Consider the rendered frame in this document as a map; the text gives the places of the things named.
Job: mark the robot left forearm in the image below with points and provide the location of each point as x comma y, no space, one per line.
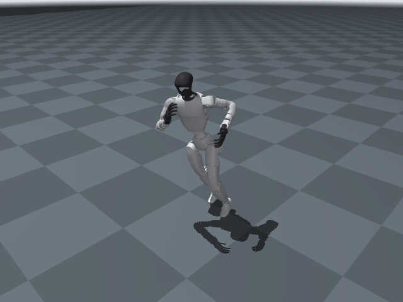
229,115

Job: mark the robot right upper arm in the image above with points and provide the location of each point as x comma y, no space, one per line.
167,103

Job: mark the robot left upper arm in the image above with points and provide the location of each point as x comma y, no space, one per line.
213,102

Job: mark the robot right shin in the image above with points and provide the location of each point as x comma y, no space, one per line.
205,181

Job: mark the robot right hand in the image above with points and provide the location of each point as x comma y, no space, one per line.
167,116

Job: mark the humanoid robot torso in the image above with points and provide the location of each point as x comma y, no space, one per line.
194,116

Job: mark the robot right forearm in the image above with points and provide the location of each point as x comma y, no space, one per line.
161,125

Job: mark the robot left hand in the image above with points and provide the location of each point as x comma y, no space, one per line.
223,132

